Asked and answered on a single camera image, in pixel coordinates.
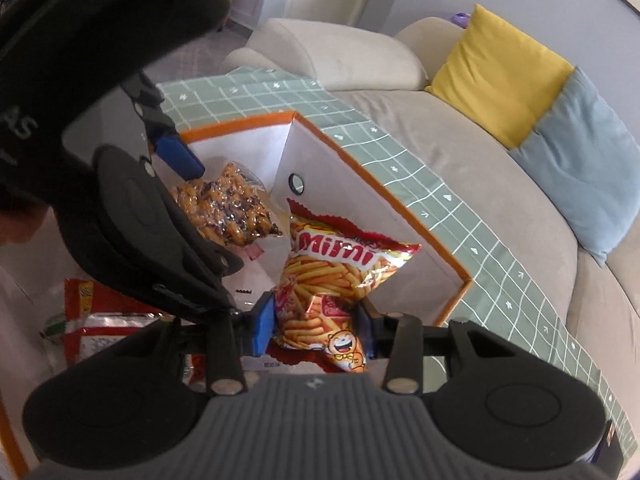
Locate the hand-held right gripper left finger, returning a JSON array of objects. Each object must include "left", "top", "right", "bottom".
[{"left": 145, "top": 294, "right": 276, "bottom": 395}]

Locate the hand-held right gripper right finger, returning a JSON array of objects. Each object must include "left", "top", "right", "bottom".
[{"left": 352, "top": 299, "right": 506, "bottom": 395}]

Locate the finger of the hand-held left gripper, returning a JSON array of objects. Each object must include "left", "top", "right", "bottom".
[{"left": 120, "top": 72, "right": 207, "bottom": 179}]

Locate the clear bag of twisted snacks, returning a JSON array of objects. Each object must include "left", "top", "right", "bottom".
[{"left": 169, "top": 160, "right": 285, "bottom": 248}]

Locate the red bag of fries snacks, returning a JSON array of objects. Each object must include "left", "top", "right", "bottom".
[{"left": 272, "top": 199, "right": 422, "bottom": 373}]

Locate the white box with orange rim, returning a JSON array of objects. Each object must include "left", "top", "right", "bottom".
[{"left": 0, "top": 110, "right": 475, "bottom": 478}]

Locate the red and white snack packet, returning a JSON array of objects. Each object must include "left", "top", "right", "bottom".
[{"left": 62, "top": 277, "right": 173, "bottom": 366}]

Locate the green sausage packet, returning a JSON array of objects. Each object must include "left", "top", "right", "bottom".
[{"left": 41, "top": 314, "right": 67, "bottom": 342}]

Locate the person's left hand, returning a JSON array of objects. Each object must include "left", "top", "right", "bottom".
[{"left": 0, "top": 204, "right": 48, "bottom": 247}]

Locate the small red snack packet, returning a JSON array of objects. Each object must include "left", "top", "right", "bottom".
[{"left": 182, "top": 354, "right": 210, "bottom": 386}]

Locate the green grid tablecloth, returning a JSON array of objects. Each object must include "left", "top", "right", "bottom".
[{"left": 155, "top": 70, "right": 638, "bottom": 468}]

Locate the beige sofa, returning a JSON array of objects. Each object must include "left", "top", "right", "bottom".
[{"left": 217, "top": 16, "right": 640, "bottom": 376}]

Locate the light blue pillow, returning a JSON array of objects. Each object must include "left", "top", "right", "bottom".
[{"left": 507, "top": 66, "right": 640, "bottom": 267}]

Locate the yellow pillow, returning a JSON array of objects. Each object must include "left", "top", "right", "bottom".
[{"left": 425, "top": 4, "right": 575, "bottom": 150}]

